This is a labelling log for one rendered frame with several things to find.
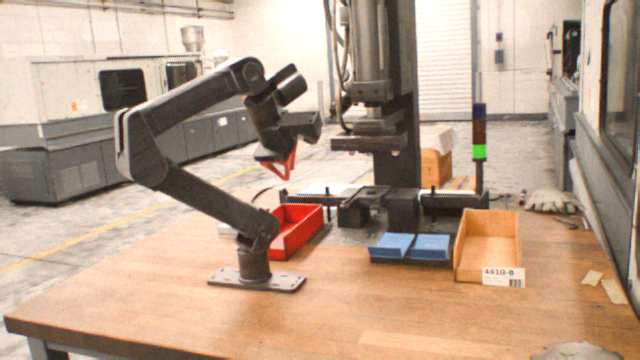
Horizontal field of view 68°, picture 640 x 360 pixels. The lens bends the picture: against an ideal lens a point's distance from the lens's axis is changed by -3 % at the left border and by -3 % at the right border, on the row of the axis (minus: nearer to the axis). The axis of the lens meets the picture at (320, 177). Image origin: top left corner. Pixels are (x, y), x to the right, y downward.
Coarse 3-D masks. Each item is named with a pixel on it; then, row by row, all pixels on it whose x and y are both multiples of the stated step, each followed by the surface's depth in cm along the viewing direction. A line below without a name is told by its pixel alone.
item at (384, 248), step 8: (384, 240) 111; (400, 240) 110; (408, 240) 110; (368, 248) 102; (376, 248) 101; (384, 248) 100; (392, 248) 99; (400, 248) 99; (376, 256) 103; (384, 256) 102; (392, 256) 101; (400, 256) 100
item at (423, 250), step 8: (424, 240) 109; (440, 240) 108; (448, 240) 108; (416, 248) 98; (424, 248) 97; (432, 248) 97; (440, 248) 97; (416, 256) 99; (424, 256) 99; (432, 256) 98; (440, 256) 98
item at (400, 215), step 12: (360, 204) 125; (384, 204) 123; (396, 204) 122; (408, 204) 121; (348, 216) 127; (360, 216) 126; (396, 216) 123; (408, 216) 122; (396, 228) 123; (408, 228) 122
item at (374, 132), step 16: (368, 112) 122; (384, 112) 142; (400, 112) 136; (368, 128) 119; (384, 128) 118; (336, 144) 124; (352, 144) 122; (368, 144) 121; (384, 144) 119; (400, 144) 118
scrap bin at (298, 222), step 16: (288, 208) 133; (304, 208) 132; (320, 208) 128; (288, 224) 133; (304, 224) 118; (320, 224) 128; (288, 240) 109; (304, 240) 118; (272, 256) 110; (288, 256) 109
